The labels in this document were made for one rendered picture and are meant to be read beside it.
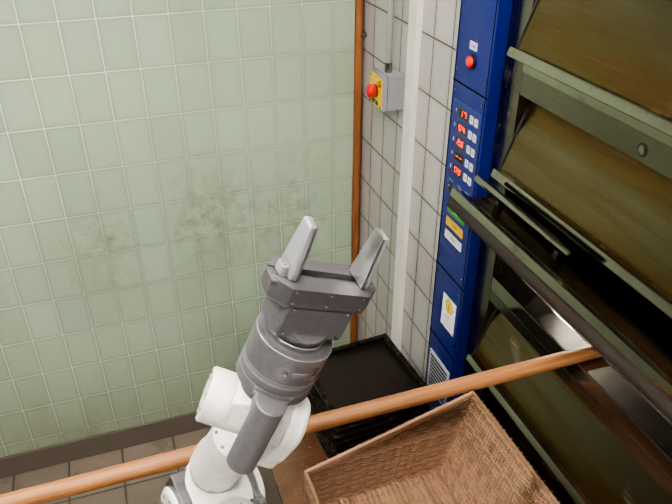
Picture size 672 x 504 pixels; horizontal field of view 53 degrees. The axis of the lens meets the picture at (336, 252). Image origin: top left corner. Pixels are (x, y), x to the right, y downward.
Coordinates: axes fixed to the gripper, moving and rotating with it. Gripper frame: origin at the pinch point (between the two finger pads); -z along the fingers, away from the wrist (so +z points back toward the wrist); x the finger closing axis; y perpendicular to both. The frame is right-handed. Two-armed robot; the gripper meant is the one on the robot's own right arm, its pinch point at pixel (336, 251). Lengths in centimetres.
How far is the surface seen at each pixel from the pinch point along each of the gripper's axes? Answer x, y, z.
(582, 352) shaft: -78, 18, 27
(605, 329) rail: -55, 4, 9
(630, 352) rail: -54, -2, 9
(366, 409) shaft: -36, 20, 45
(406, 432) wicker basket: -76, 42, 78
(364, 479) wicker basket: -71, 40, 95
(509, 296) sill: -81, 43, 33
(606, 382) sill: -80, 11, 28
